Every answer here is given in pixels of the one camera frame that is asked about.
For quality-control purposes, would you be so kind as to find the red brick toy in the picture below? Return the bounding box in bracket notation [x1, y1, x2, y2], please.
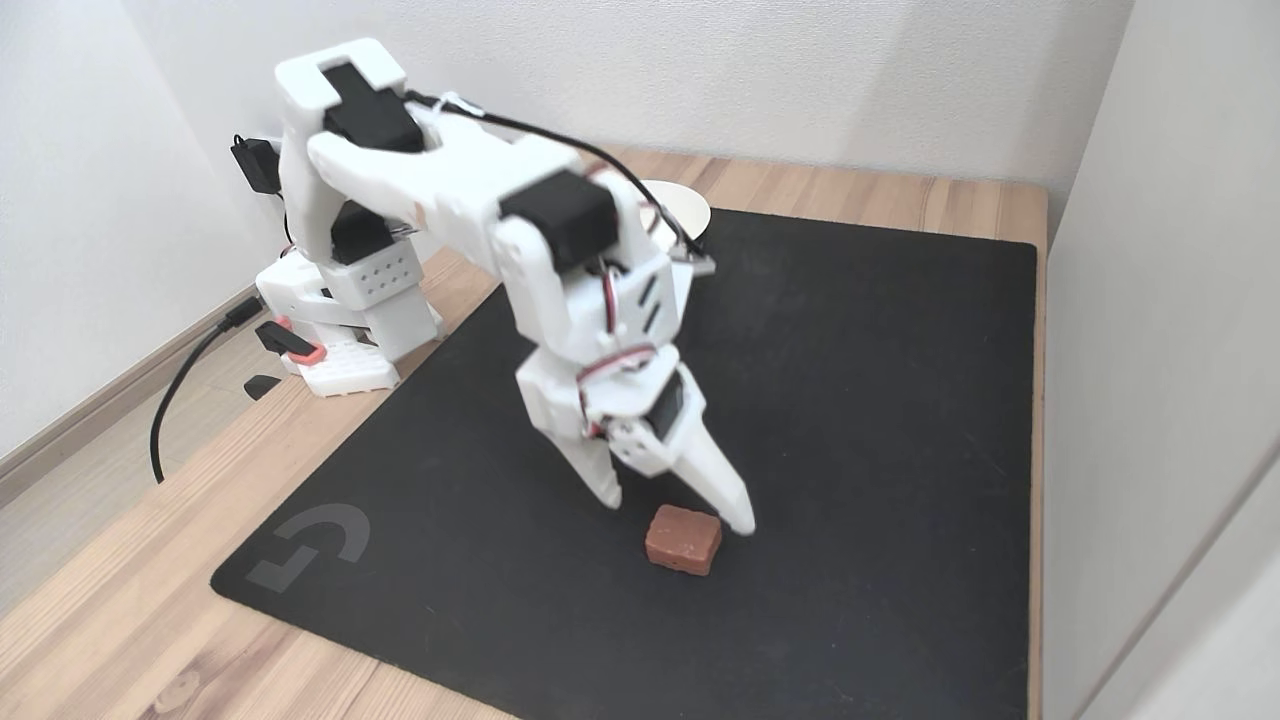
[644, 504, 723, 577]

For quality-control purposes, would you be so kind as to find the black desk mat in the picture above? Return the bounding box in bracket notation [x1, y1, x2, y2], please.
[210, 208, 1038, 720]

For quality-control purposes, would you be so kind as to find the white bowl with navy band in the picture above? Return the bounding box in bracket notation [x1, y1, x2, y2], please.
[640, 180, 713, 251]

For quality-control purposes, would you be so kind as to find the black clamp with red pad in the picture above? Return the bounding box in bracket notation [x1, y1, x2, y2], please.
[243, 315, 326, 402]

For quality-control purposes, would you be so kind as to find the black plug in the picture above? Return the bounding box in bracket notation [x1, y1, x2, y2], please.
[231, 135, 283, 197]

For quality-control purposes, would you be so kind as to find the wooden skirting board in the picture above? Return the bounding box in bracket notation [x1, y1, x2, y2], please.
[0, 290, 263, 506]

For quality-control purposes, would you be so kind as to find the white door panel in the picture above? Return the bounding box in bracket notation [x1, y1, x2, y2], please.
[1040, 0, 1280, 720]

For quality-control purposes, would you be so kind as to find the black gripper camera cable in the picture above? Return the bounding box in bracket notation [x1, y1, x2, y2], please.
[405, 90, 703, 253]

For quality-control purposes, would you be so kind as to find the black power cable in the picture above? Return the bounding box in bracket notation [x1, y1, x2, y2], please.
[150, 295, 263, 483]

